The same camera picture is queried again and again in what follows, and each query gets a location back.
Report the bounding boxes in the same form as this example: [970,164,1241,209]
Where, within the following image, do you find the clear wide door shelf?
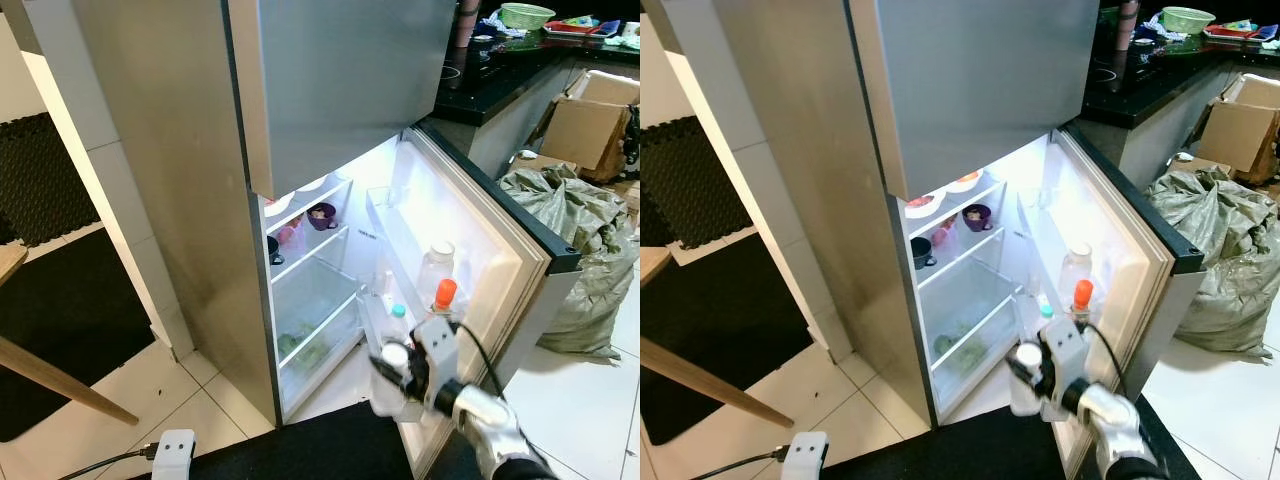
[364,184,476,336]
[1017,188,1111,336]

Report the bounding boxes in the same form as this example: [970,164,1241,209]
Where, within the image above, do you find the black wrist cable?
[1085,322,1133,401]
[455,320,507,403]

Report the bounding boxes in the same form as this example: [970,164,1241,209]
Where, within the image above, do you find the white plug box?
[781,431,831,480]
[149,429,198,480]

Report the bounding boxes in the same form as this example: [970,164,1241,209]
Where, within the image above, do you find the black floor mat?
[0,228,158,444]
[640,232,854,448]
[188,398,481,480]
[825,400,1076,480]

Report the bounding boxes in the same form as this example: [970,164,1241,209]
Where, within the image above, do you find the silver fridge door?
[362,122,584,480]
[1015,125,1206,480]

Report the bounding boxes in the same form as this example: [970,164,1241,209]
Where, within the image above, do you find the black foam puzzle mat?
[0,111,102,248]
[640,115,754,251]

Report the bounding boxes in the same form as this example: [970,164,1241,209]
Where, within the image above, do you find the silver fridge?
[655,0,1206,480]
[20,0,584,480]

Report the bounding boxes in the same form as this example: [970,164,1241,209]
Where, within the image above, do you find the silver freezer door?
[227,0,458,200]
[848,0,1101,203]

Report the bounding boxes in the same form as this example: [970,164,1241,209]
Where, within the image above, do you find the clear crisper drawer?
[270,255,367,419]
[918,258,1023,416]

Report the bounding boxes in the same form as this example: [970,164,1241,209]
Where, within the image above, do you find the black kitchen counter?
[432,0,641,129]
[1080,0,1280,131]

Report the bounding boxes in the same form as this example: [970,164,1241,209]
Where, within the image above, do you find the orange cap bottle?
[1070,279,1097,326]
[430,278,462,326]

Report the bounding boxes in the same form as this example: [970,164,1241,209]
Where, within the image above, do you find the green woven sack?
[1145,165,1280,358]
[497,162,641,361]

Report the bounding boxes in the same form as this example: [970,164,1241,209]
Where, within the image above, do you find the clear narrow door shelf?
[1015,292,1066,421]
[358,290,431,426]

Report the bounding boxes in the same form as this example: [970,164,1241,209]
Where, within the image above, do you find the green vegetables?
[932,330,991,376]
[277,328,333,373]

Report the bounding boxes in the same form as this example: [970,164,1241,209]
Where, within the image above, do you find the black power cable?
[690,452,789,480]
[55,448,157,480]

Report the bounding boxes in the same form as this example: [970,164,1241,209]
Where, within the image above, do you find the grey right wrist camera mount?
[1040,316,1093,416]
[411,314,464,413]

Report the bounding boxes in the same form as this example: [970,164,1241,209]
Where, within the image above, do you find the small cardboard box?
[1170,150,1226,176]
[508,148,566,173]

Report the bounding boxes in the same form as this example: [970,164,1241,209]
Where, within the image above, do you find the red tray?
[542,16,623,41]
[1203,20,1280,43]

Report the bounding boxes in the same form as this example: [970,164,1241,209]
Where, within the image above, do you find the large cardboard box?
[1195,72,1280,186]
[538,70,641,183]

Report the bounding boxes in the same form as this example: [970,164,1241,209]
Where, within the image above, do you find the black induction hob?
[434,50,481,96]
[1083,50,1136,96]

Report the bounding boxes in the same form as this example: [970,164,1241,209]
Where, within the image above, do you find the green plastic basket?
[1160,6,1218,36]
[497,3,558,32]

